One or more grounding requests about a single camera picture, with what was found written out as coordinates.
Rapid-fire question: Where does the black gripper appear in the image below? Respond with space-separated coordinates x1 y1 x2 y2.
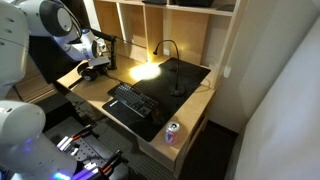
94 65 110 73

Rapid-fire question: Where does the black red computer mouse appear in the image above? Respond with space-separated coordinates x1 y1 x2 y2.
151 108 166 126

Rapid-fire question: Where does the black grey mechanical keyboard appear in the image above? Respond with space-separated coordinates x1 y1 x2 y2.
107 82 160 118

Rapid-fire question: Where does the black gooseneck desk lamp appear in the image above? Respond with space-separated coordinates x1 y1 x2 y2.
152 39 186 98

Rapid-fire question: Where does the flat black object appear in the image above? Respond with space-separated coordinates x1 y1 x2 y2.
141 0 168 6

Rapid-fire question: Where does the black desk mat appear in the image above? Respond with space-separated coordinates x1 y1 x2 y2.
101 57 212 143

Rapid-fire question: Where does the light wooden shelf unit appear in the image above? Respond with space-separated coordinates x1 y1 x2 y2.
92 0 249 90

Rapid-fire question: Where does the pink soda can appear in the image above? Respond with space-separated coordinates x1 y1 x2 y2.
164 121 181 146

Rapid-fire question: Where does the light wooden desk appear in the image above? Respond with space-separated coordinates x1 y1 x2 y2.
55 53 216 179

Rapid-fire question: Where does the black box on shelf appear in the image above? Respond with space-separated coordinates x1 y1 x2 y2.
174 0 214 8

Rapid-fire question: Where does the thin black desk cable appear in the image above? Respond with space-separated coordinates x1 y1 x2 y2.
106 72 134 87

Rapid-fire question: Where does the red handled clamp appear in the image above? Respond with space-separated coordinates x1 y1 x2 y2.
56 124 93 153
71 149 124 180

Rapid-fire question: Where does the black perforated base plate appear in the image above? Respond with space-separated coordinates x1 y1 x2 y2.
43 116 134 180

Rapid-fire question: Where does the white wall outlet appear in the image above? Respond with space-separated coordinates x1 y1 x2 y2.
223 65 232 79

